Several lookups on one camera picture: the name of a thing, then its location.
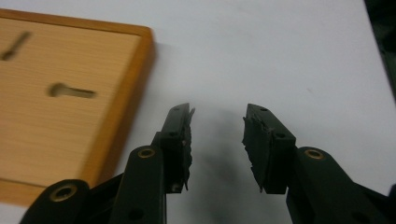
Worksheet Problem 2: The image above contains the wooden rolling stick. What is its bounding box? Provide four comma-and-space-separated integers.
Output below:
0, 8, 157, 207

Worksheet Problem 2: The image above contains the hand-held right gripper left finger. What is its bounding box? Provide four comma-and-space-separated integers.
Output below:
108, 103, 196, 224

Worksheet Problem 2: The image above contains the white table mat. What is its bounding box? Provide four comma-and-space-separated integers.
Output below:
0, 0, 396, 224

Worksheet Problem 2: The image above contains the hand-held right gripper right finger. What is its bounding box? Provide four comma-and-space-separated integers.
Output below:
242, 103, 390, 224

